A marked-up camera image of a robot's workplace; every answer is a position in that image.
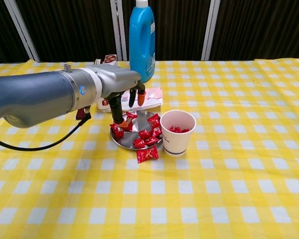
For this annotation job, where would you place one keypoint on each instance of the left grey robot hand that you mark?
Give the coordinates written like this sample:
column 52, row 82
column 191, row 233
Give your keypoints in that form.
column 119, row 79

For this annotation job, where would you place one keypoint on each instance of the red candy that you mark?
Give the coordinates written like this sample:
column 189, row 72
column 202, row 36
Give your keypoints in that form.
column 157, row 131
column 145, row 134
column 131, row 115
column 154, row 119
column 117, row 130
column 152, row 141
column 139, row 142
column 128, row 125
column 178, row 129
column 147, row 154

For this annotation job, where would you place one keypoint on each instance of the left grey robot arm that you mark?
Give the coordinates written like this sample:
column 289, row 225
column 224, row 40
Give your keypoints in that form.
column 35, row 94

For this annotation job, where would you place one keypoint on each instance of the silver metal plate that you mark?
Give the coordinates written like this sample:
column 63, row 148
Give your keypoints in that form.
column 139, row 122

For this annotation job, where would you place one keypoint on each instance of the white paper cup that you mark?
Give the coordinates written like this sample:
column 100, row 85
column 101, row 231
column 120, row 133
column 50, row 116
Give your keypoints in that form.
column 177, row 144

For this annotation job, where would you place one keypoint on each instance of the red white cling film box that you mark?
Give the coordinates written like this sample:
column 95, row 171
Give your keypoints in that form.
column 105, row 104

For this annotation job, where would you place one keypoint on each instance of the blue detergent bottle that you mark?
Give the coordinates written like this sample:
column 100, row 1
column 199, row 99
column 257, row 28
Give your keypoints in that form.
column 139, row 49

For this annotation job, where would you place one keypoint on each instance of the pink white wet wipes pack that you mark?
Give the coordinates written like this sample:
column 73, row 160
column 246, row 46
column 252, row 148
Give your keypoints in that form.
column 152, row 98

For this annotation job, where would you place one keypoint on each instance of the black pleated curtain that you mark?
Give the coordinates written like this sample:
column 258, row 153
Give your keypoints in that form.
column 179, row 30
column 69, row 30
column 0, row 30
column 264, row 30

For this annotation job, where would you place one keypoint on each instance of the yellow white checkered tablecloth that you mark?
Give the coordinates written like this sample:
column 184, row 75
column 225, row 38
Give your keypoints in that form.
column 214, row 174

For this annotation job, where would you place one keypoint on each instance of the white frame post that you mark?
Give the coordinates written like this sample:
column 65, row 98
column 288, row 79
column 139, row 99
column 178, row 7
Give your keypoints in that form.
column 113, row 25
column 210, row 30
column 21, row 30

